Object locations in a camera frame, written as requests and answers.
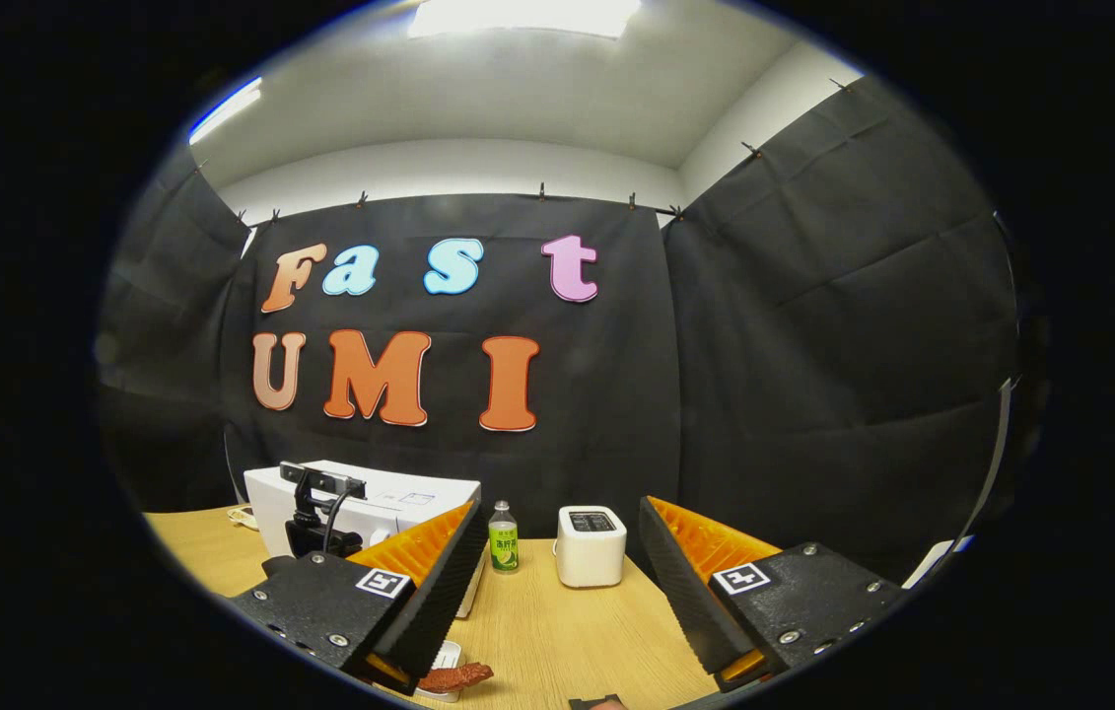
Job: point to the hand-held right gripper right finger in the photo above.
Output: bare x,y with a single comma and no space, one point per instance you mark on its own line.
685,602

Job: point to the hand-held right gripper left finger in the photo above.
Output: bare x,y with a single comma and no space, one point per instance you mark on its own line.
439,597

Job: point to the reddish brown meat piece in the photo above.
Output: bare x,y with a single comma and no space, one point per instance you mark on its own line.
453,677

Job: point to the white microwave oven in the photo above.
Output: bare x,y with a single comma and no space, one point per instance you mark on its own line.
409,503

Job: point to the white rectangular tray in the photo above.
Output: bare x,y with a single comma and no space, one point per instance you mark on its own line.
444,653

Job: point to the green label drink bottle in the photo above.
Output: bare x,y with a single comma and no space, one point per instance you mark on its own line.
503,547

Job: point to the small white toaster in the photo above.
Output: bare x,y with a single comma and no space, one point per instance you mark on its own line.
591,552

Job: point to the black backdrop cloth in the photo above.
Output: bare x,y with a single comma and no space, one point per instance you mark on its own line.
813,345

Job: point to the row of small cloth clips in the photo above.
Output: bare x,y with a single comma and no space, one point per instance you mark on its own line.
541,190

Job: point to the narrow ceiling light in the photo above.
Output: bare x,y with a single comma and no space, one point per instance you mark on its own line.
225,110

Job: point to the large ceiling light panel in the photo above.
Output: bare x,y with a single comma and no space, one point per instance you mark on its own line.
527,15

